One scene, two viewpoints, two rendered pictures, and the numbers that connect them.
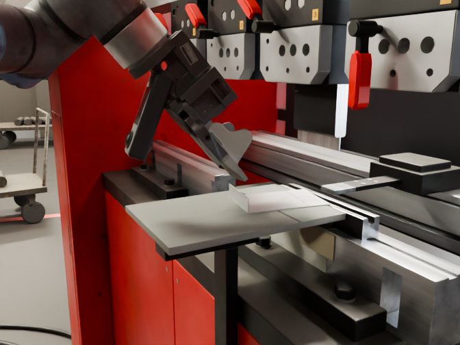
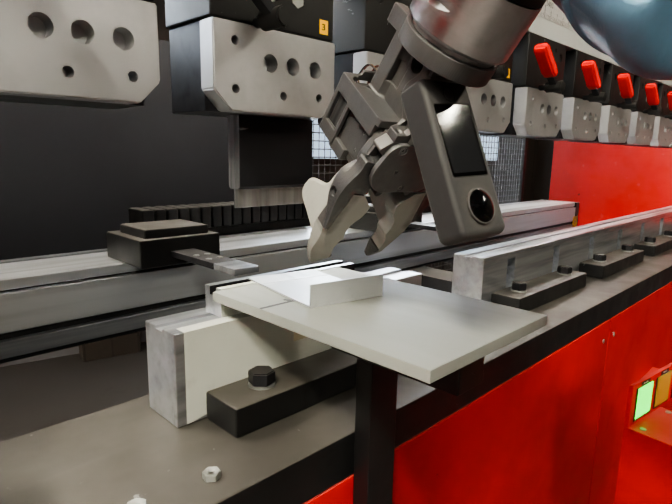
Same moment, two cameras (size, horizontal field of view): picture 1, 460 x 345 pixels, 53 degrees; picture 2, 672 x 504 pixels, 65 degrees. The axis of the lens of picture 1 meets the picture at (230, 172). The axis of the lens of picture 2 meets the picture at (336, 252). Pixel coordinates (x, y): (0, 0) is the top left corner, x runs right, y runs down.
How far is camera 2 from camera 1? 0.92 m
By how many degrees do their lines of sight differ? 104
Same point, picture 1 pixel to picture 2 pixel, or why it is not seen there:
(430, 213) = (195, 281)
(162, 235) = (518, 322)
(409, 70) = not seen: hidden behind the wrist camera
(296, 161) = not seen: outside the picture
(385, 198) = (127, 293)
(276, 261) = (317, 371)
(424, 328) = not seen: hidden behind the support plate
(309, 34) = (319, 51)
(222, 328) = (385, 483)
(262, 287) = (347, 404)
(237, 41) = (130, 14)
